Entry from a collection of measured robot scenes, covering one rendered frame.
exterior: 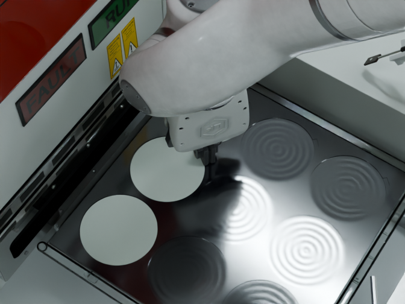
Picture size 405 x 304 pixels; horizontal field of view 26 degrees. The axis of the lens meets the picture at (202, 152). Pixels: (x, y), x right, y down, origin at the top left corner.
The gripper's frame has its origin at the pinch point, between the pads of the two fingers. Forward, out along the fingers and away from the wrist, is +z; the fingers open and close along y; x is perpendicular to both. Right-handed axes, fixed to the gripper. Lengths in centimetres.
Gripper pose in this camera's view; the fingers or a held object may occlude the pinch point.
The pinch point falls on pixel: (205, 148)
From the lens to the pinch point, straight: 116.9
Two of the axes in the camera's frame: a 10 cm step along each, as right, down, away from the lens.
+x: -3.5, -8.1, 4.7
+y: 9.4, -3.0, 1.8
